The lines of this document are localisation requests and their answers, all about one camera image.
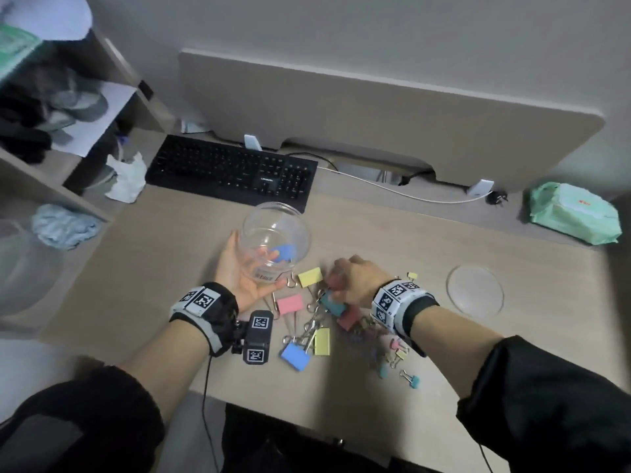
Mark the person's left hand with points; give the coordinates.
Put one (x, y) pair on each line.
(231, 278)

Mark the person's right hand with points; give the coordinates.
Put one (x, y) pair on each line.
(360, 283)

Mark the person's right fingers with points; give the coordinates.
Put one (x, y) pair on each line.
(336, 280)

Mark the person's left thumb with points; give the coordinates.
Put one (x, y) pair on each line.
(234, 242)

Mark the clear plastic jar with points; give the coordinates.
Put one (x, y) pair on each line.
(276, 231)

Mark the person's left forearm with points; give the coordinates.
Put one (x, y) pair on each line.
(148, 369)

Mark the person's right forearm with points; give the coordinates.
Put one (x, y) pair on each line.
(493, 369)

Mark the red binder clip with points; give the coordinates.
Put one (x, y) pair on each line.
(350, 320)

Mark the blue binder clip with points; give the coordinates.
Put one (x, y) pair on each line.
(295, 357)
(284, 252)

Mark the right wristband with markers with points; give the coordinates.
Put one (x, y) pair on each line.
(394, 302)

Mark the wristband with markers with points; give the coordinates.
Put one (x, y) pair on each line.
(212, 310)
(394, 302)

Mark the left wristband with markers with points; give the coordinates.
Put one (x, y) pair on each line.
(212, 310)

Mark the black keyboard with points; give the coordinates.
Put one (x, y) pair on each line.
(226, 169)

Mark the small pink binder clip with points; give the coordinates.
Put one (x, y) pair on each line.
(396, 343)

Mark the white divider clamp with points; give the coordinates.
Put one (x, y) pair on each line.
(252, 142)
(481, 188)

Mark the small teal binder clip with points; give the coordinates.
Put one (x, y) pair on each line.
(413, 380)
(383, 371)

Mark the crumpled white tissue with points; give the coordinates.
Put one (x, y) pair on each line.
(128, 179)

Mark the clear jar lid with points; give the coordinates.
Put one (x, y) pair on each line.
(475, 291)

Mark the beige desk divider panel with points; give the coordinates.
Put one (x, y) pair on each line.
(384, 123)

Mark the blue cloth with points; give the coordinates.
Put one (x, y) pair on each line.
(64, 226)

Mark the white paper sheet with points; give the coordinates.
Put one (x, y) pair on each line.
(106, 118)

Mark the black plug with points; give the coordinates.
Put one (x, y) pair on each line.
(496, 197)

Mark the grey cap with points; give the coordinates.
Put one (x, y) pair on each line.
(79, 103)

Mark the clear plastic bin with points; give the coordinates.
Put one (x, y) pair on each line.
(24, 275)

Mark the wooden shelf unit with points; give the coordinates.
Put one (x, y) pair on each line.
(29, 182)

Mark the black clothing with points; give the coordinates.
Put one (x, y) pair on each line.
(22, 135)

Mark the green wet wipes pack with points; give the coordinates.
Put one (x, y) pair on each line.
(574, 211)

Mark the green packet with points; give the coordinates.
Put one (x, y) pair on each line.
(15, 49)

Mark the black wrist camera with markers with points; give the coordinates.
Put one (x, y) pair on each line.
(257, 337)

